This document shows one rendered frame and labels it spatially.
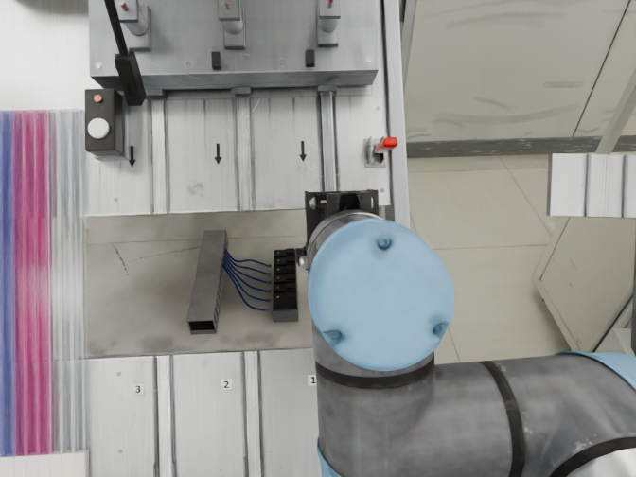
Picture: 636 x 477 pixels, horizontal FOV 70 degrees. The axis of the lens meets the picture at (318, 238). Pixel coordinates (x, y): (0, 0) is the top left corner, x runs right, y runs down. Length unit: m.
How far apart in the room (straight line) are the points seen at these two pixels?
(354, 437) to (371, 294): 0.09
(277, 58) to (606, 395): 0.46
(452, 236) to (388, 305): 1.89
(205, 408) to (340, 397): 0.37
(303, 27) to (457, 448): 0.48
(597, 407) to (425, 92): 2.21
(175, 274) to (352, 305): 0.84
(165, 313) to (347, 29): 0.65
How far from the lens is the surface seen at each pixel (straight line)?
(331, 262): 0.23
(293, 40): 0.59
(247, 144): 0.61
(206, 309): 0.91
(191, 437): 0.64
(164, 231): 1.17
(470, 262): 2.01
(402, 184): 0.60
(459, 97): 2.52
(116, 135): 0.61
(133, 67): 0.48
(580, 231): 1.66
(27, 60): 0.73
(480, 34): 2.43
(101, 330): 1.00
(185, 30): 0.61
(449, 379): 0.31
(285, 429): 0.62
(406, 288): 0.23
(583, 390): 0.33
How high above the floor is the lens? 1.35
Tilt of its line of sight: 42 degrees down
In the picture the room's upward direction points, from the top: straight up
